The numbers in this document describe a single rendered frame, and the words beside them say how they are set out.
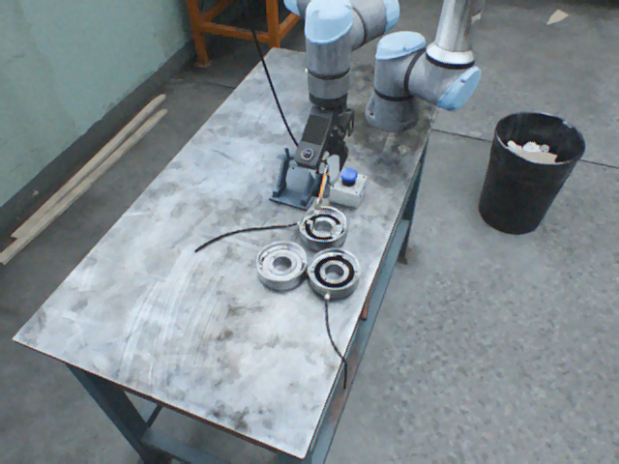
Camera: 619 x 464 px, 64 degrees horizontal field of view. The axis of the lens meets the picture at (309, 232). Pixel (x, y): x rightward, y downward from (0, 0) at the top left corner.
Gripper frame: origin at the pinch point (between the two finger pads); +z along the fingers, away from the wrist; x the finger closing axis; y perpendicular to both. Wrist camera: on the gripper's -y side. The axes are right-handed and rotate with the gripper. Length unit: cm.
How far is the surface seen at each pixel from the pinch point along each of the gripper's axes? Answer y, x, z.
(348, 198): 7.2, -3.2, 10.5
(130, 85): 110, 164, 78
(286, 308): -24.0, -2.4, 13.2
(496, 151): 99, -32, 55
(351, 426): -11, -15, 93
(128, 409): -44, 36, 54
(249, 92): 41, 42, 13
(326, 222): -1.4, -1.3, 10.9
